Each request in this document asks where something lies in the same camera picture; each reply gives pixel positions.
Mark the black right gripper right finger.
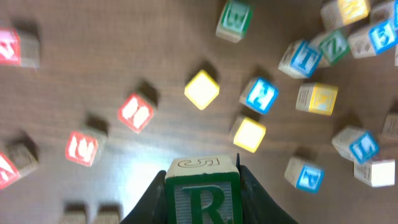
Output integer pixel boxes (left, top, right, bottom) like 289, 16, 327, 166
236, 153, 298, 224

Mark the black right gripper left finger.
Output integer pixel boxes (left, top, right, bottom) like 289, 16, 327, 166
120, 170, 167, 224

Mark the yellow O wooden block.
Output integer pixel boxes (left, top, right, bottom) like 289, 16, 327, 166
92, 210, 120, 224

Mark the green R wooden block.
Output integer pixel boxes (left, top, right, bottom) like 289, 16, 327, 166
165, 155, 243, 224

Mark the yellow C wooden block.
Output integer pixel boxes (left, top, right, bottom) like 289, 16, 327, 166
58, 208, 87, 224

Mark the blue P wooden block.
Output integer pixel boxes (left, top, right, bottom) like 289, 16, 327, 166
284, 157, 325, 194

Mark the yellow block lower middle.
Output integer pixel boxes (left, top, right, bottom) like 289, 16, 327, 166
230, 115, 266, 153

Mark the red U block middle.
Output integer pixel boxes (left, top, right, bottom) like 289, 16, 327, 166
65, 128, 108, 167

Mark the red I block near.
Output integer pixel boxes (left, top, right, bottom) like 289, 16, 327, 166
118, 92, 157, 134

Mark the blue 2 wooden block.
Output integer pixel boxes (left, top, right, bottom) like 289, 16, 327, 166
239, 77, 279, 114

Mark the blue L wooden block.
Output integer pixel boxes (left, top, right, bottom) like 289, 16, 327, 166
331, 126, 379, 164

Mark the yellow hammer picture block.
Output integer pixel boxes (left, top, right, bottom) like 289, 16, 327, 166
295, 83, 338, 116

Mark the plain L green-sided block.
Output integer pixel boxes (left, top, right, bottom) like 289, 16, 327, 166
353, 159, 396, 187

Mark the red A wooden block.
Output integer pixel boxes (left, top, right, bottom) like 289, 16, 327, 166
1, 143, 39, 190

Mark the blue D block near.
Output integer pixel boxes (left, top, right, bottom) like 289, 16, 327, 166
382, 113, 397, 139

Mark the blue T wooden block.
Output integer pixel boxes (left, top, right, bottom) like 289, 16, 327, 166
278, 39, 323, 79

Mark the green Z wooden block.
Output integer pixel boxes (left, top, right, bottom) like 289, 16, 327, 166
310, 29, 350, 68

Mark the green B wooden block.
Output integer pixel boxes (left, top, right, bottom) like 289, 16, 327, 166
216, 0, 253, 43

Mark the yellow block far right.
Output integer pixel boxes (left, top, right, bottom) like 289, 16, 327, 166
320, 0, 371, 30

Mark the red E wooden block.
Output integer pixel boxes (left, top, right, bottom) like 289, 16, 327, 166
1, 27, 40, 68

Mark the blue 5 wooden block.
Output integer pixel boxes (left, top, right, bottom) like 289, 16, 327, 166
347, 19, 398, 60

